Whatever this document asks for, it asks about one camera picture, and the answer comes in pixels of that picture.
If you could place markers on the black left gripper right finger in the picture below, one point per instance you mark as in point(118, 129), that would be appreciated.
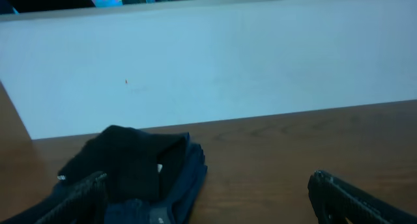
point(336, 202)

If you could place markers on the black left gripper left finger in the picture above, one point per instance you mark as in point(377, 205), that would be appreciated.
point(84, 202)

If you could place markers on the black t-shirt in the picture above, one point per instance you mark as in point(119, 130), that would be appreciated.
point(139, 165)

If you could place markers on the folded navy blue shorts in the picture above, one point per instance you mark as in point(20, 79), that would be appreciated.
point(175, 208)

